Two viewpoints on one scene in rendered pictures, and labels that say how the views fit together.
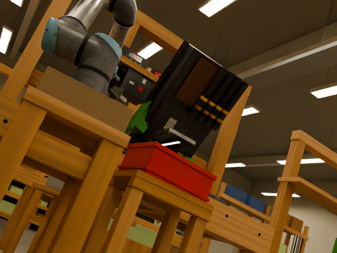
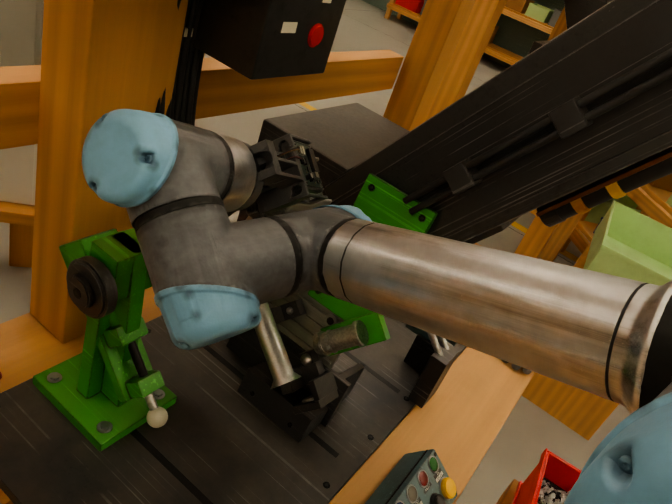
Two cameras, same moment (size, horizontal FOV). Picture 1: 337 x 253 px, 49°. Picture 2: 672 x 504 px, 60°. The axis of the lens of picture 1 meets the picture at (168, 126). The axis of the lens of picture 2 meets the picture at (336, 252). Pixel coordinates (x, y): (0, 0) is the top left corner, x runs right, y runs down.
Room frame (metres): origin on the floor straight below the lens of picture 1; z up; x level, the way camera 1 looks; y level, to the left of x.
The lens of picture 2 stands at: (1.35, 0.71, 1.60)
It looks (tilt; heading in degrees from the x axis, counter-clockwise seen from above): 31 degrees down; 317
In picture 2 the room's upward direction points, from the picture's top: 21 degrees clockwise
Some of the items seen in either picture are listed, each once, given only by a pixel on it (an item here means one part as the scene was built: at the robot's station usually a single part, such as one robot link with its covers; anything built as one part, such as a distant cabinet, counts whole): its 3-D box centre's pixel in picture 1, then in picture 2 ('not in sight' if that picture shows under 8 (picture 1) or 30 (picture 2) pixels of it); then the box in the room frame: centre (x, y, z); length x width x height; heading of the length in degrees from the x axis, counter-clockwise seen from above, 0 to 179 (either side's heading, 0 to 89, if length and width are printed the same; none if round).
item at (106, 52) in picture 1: (100, 56); not in sight; (1.16, 0.31, 1.10); 0.13 x 0.12 x 0.14; 100
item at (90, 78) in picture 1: (88, 87); not in sight; (1.16, 0.30, 0.98); 0.15 x 0.15 x 0.10
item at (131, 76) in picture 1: (133, 87); (273, 8); (2.10, 0.29, 1.42); 0.17 x 0.12 x 0.15; 113
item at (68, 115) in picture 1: (69, 126); not in sight; (1.16, 0.30, 0.83); 0.32 x 0.32 x 0.04; 20
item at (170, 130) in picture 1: (163, 141); not in sight; (1.90, 0.00, 1.11); 0.39 x 0.16 x 0.03; 23
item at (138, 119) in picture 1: (140, 119); (379, 249); (1.87, 0.15, 1.17); 0.13 x 0.12 x 0.20; 113
